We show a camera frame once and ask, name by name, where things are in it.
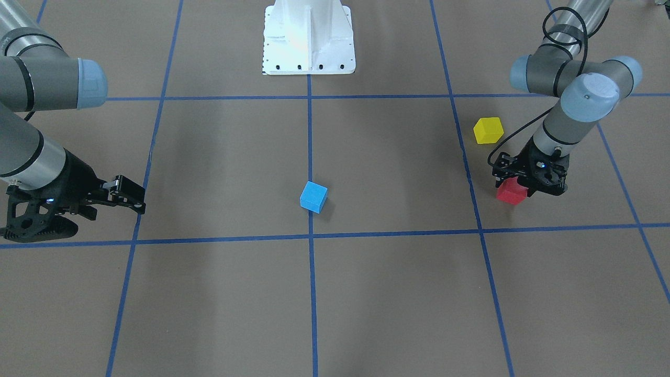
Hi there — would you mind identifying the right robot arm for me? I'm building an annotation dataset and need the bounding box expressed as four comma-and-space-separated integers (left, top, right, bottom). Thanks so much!
2, 1, 108, 220

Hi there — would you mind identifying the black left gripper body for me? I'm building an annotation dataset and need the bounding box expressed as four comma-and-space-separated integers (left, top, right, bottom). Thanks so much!
517, 140, 570, 196

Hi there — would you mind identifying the blue block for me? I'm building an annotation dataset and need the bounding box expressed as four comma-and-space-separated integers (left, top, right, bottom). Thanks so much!
299, 181, 328, 213

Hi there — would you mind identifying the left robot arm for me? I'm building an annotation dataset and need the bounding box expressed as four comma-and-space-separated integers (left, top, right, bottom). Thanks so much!
148, 1, 634, 218

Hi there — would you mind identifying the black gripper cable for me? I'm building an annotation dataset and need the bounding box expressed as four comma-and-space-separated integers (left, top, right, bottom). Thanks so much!
487, 6, 610, 168

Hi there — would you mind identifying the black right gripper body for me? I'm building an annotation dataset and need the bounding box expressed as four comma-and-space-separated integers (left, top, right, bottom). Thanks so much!
31, 150, 107, 214

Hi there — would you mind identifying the red block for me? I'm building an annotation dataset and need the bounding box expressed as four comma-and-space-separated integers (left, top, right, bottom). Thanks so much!
496, 176, 529, 205

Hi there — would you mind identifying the yellow block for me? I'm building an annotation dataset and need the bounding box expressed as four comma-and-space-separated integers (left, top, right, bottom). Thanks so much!
472, 117, 505, 144

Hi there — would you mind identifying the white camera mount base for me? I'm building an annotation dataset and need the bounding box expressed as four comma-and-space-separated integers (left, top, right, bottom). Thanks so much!
262, 1, 356, 75

